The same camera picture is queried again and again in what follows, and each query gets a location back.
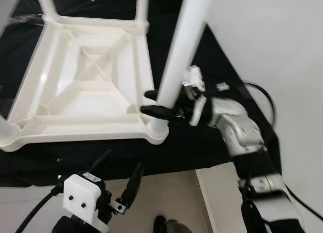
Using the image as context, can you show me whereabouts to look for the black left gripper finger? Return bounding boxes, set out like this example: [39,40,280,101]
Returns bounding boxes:
[89,149,115,174]
[120,162,146,209]

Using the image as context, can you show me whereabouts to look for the white plastic children table top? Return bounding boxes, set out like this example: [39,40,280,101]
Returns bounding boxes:
[0,16,171,153]

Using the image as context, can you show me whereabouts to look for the black tablecloth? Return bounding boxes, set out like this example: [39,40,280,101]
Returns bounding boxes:
[0,0,283,189]

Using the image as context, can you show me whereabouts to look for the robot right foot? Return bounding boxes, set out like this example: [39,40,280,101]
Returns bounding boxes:
[152,215,193,233]

